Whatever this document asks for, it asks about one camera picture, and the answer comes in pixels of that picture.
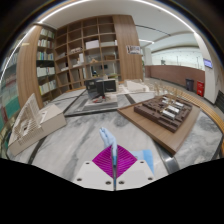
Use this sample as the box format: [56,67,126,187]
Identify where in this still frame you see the brown building model on board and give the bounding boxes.
[117,94,202,156]

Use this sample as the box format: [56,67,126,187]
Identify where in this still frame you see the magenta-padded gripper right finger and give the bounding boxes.
[116,144,156,191]

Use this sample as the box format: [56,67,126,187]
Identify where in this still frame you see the wooden stick frame model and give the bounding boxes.
[146,79,183,100]

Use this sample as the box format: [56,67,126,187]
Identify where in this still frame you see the white architectural model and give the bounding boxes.
[7,93,68,158]

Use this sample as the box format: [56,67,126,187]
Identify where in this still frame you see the red waste bin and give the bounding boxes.
[195,80,205,98]

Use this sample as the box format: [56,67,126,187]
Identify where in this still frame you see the wall poster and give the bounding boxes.
[125,44,143,56]

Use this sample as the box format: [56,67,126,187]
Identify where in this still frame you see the small white building model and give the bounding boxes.
[124,79,151,94]

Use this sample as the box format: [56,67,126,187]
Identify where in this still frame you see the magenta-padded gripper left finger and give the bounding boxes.
[73,145,116,191]

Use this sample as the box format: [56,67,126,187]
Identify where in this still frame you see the curved wooden slat bench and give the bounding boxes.
[173,88,224,158]

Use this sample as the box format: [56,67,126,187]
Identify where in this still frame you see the black waste bin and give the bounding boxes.
[185,78,195,93]

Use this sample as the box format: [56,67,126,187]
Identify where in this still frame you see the light blue printed towel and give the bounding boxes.
[98,127,155,191]

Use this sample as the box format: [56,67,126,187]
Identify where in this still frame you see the wooden cubby shelf unit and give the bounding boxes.
[53,15,123,93]

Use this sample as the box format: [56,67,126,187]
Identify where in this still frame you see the wall-mounted screen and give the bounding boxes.
[203,58,214,69]

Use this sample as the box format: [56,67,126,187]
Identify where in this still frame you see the narrow wooden bookshelf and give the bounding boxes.
[35,26,58,101]

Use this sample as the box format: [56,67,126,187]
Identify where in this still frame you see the glass-fronted bookshelf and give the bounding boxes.
[0,49,21,134]

